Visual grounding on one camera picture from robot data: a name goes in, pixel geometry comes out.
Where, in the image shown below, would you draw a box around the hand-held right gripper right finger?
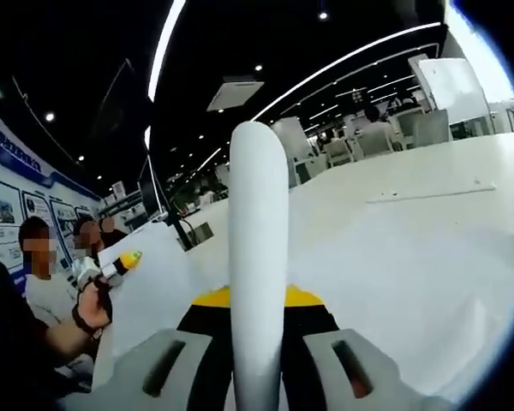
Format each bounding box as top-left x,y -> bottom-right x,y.
281,283 -> 454,411

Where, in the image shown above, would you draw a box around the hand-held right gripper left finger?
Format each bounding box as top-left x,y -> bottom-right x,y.
59,284 -> 233,411

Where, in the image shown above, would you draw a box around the gathered bundle of printing papers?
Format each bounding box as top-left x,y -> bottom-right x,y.
94,221 -> 233,359

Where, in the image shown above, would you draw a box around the single white printing paper sheet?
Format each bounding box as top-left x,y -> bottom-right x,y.
227,121 -> 290,411

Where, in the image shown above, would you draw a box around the person's left hand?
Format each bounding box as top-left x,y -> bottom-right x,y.
71,277 -> 114,340

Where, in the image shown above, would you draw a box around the white storage shelf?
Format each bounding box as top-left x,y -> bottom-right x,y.
104,181 -> 149,224

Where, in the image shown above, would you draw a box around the black computer monitor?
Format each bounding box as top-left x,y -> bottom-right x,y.
136,122 -> 198,252

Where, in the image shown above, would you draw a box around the person's dark jacket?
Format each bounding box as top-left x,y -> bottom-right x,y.
0,241 -> 59,387

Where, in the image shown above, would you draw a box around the white side desk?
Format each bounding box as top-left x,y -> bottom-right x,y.
170,199 -> 230,254

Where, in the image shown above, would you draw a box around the white ceiling air vent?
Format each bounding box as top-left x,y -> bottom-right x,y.
206,75 -> 265,113

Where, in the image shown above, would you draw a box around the white square pillar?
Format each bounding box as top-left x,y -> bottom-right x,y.
271,116 -> 314,158

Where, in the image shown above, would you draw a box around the white ceiling light strip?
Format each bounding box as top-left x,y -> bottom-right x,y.
249,21 -> 443,124
146,0 -> 187,103

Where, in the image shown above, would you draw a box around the white table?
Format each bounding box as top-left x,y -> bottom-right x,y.
92,130 -> 514,406

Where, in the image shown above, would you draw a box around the white office chair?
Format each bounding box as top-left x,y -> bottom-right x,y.
358,125 -> 395,158
415,108 -> 451,149
325,138 -> 354,170

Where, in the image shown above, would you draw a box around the white whiteboard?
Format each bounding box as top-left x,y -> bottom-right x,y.
416,57 -> 490,126

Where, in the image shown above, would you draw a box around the blue white wall poster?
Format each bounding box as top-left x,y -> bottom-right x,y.
0,111 -> 105,286

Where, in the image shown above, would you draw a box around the grey table cable flap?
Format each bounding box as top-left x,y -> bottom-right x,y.
365,183 -> 498,204

